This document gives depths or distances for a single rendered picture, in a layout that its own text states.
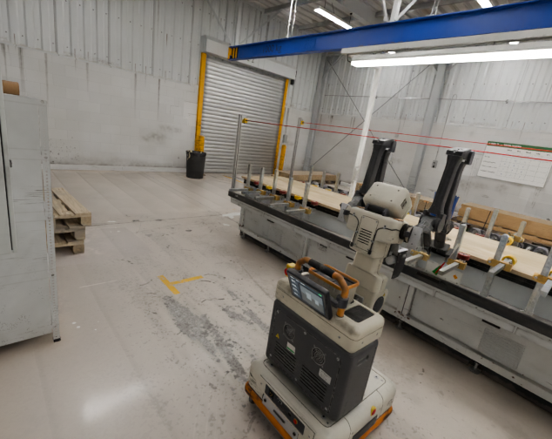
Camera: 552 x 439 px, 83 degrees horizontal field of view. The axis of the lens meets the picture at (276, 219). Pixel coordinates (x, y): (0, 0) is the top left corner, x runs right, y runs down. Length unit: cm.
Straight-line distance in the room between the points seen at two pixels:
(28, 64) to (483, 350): 870
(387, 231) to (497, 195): 825
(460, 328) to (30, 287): 308
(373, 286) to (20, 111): 209
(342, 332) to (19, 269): 189
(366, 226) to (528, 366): 173
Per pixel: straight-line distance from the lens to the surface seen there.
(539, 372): 300
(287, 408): 184
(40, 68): 862
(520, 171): 971
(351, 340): 147
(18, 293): 247
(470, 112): 1015
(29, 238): 233
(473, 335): 301
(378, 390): 205
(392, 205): 167
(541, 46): 289
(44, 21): 873
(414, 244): 166
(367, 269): 178
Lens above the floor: 158
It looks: 16 degrees down
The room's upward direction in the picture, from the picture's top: 9 degrees clockwise
